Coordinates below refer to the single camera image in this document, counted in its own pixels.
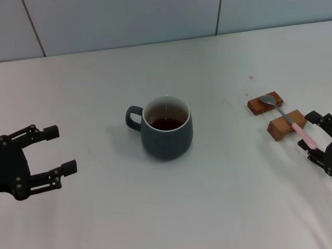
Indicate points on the grey ceramic cup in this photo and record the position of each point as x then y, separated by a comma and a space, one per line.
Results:
167, 146

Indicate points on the dark coffee liquid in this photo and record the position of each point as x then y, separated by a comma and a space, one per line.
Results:
166, 124

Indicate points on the light notched wooden block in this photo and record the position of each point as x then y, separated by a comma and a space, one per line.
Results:
279, 127

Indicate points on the dark flat wooden block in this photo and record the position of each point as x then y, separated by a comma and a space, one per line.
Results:
257, 106

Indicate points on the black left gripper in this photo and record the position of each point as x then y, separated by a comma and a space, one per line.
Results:
8, 167

